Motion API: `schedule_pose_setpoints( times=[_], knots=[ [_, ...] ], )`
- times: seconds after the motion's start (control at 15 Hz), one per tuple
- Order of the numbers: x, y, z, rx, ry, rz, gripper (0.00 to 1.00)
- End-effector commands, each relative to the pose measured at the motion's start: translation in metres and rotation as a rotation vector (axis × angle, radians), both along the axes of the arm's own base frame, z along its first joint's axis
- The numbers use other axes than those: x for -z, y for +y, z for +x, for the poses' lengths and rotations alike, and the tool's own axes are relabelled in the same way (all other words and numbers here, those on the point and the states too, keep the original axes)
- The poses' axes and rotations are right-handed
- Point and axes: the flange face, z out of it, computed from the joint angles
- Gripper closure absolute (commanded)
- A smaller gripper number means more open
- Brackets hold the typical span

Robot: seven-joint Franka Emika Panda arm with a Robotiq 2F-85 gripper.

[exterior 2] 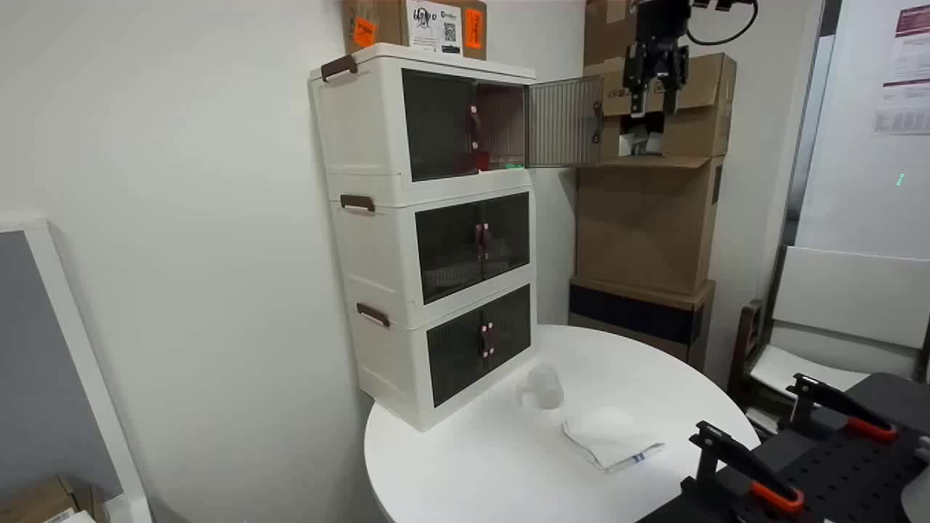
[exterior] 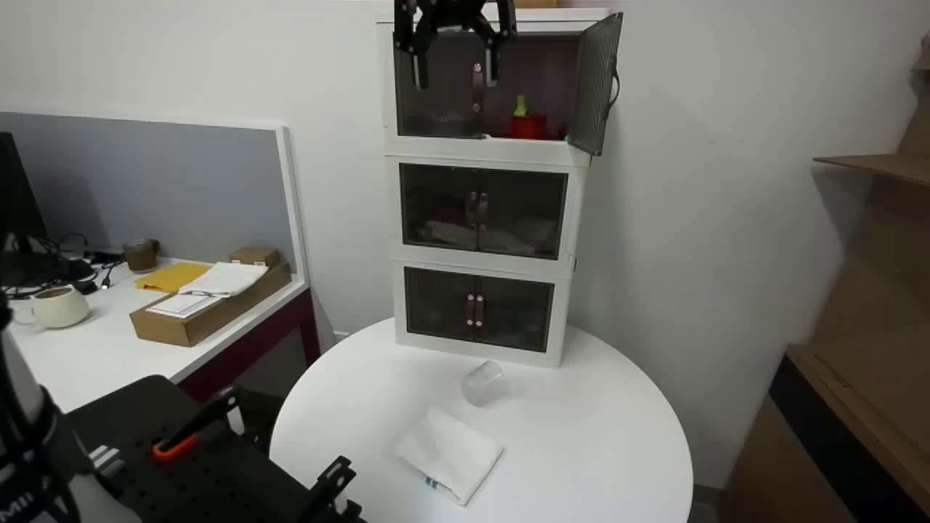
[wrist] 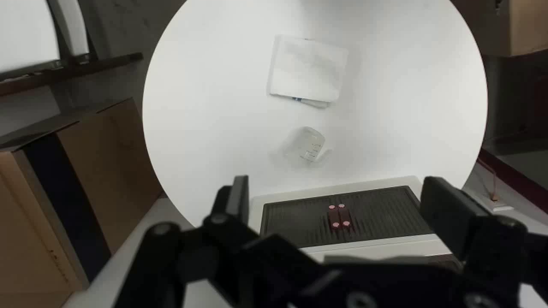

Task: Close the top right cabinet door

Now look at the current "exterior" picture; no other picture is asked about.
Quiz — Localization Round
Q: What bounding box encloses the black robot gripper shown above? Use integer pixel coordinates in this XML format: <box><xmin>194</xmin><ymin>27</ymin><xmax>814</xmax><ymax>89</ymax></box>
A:
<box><xmin>394</xmin><ymin>0</ymin><xmax>518</xmax><ymax>89</ymax></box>

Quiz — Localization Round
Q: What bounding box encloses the dark translucent cabinet door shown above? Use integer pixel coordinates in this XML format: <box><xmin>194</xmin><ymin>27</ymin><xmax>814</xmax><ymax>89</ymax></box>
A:
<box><xmin>567</xmin><ymin>11</ymin><xmax>621</xmax><ymax>156</ymax></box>

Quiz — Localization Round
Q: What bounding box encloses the yellow paper pad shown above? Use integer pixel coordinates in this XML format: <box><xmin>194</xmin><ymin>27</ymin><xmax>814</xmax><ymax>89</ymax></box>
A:
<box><xmin>136</xmin><ymin>262</ymin><xmax>205</xmax><ymax>294</ymax></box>

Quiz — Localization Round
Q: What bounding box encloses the round white table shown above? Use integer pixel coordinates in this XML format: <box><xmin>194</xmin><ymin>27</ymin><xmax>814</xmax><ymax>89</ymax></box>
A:
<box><xmin>266</xmin><ymin>314</ymin><xmax>698</xmax><ymax>523</ymax></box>

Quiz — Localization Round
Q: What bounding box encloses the cardboard box with papers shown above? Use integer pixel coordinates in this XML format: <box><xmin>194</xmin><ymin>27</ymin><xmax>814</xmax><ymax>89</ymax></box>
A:
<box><xmin>130</xmin><ymin>246</ymin><xmax>290</xmax><ymax>345</ymax></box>

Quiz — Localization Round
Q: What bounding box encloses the white office desk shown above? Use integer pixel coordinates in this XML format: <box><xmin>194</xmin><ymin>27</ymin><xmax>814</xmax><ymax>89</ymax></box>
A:
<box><xmin>8</xmin><ymin>268</ymin><xmax>320</xmax><ymax>412</ymax></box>

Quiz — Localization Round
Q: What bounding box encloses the clear plastic cup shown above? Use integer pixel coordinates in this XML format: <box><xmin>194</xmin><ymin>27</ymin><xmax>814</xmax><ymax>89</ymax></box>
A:
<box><xmin>461</xmin><ymin>361</ymin><xmax>512</xmax><ymax>407</ymax></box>

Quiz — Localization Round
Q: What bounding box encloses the grey desk partition panel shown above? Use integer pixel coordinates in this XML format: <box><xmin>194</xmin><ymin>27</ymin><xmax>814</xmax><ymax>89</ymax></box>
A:
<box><xmin>0</xmin><ymin>109</ymin><xmax>304</xmax><ymax>274</ymax></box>

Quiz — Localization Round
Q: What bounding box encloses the wooden shelf unit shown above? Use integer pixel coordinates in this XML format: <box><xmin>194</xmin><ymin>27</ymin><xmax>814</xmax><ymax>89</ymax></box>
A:
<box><xmin>717</xmin><ymin>37</ymin><xmax>930</xmax><ymax>523</ymax></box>

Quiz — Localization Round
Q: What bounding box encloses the black computer monitor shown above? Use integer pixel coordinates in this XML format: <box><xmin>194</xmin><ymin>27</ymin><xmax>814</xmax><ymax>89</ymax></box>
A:
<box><xmin>0</xmin><ymin>130</ymin><xmax>91</xmax><ymax>287</ymax></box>

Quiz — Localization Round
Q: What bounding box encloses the white folded cloth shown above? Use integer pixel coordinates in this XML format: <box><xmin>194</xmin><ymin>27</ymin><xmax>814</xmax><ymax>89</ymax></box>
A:
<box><xmin>394</xmin><ymin>407</ymin><xmax>502</xmax><ymax>505</ymax></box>

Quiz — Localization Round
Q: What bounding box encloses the black orange-handled tool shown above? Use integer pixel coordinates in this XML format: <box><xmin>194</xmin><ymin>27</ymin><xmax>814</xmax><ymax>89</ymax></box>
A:
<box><xmin>150</xmin><ymin>388</ymin><xmax>245</xmax><ymax>465</ymax></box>

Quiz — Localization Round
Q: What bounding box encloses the small brown box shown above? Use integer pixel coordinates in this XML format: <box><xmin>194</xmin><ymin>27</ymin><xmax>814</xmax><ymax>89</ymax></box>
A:
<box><xmin>122</xmin><ymin>237</ymin><xmax>160</xmax><ymax>274</ymax></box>

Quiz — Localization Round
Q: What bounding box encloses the black clamp bracket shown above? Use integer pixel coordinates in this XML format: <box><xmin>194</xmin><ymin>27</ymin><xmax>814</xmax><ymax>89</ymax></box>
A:
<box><xmin>298</xmin><ymin>455</ymin><xmax>365</xmax><ymax>523</ymax></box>

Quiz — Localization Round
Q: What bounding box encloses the white three-tier cabinet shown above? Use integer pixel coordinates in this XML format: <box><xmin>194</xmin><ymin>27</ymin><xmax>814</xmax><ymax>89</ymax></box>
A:
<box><xmin>375</xmin><ymin>0</ymin><xmax>612</xmax><ymax>367</ymax></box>

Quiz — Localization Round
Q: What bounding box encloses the red pot with green plant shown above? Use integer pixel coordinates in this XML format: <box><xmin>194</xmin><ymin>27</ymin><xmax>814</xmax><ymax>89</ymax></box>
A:
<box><xmin>512</xmin><ymin>96</ymin><xmax>547</xmax><ymax>140</ymax></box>

